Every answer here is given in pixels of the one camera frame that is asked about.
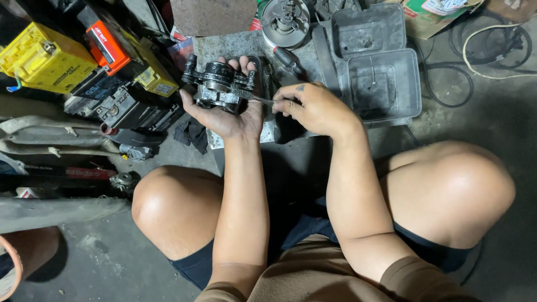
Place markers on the grey exhaust pipes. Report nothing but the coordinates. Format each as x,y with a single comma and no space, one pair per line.
46,136

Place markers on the person's leg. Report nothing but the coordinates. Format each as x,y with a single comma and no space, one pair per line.
449,193
176,209

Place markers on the black battery with orange label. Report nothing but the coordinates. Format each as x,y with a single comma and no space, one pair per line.
107,46

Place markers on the small yellow battery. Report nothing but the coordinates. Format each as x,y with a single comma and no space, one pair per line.
153,71

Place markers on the person's left leg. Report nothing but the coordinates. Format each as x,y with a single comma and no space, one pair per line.
176,209

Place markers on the brown board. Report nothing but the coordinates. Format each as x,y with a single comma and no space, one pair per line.
212,16

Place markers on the silver clutch assembly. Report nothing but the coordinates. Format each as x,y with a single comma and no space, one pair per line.
285,23

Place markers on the red plastic bag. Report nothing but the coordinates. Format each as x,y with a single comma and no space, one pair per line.
181,50

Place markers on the grey wooden plank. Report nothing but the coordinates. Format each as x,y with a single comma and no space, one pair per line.
58,214

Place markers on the cardboard box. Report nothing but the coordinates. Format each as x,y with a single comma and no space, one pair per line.
432,14

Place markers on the black battery with blue print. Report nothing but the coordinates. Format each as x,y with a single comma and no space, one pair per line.
90,94

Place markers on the black and red fork tube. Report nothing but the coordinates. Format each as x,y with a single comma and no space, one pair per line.
54,178

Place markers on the small grey metal part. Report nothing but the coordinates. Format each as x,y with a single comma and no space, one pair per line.
135,152

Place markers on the person's left hand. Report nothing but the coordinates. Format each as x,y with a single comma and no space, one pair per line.
235,123

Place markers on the red and green can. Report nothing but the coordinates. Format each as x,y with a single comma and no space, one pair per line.
256,19

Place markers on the person's right fingers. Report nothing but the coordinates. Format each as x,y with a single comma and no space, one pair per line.
287,105

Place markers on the black battery with grey top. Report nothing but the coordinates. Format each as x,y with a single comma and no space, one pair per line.
134,111

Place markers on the small black plastic tray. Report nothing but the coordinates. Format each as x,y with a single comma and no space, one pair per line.
367,31

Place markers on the orange plastic pot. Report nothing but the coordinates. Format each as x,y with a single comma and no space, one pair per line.
29,256

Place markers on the brown shirt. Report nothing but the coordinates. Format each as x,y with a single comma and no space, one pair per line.
319,272

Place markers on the person's right hand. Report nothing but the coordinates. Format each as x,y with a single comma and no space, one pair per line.
323,111

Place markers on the black rubber scrap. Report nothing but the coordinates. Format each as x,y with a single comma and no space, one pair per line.
193,134

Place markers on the person's right leg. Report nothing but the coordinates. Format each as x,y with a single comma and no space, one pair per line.
449,193

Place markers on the black rubber belt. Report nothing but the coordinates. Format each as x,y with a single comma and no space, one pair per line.
325,58

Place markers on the large yellow battery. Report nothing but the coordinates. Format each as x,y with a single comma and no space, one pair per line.
44,58

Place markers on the large black plastic tray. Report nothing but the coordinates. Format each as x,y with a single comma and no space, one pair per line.
384,86

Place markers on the small metal gear part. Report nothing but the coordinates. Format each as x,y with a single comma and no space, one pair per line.
123,181

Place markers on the dark blue shorts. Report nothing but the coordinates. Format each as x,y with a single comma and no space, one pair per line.
310,228

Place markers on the black brake caliper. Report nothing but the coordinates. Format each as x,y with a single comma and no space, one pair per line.
220,86

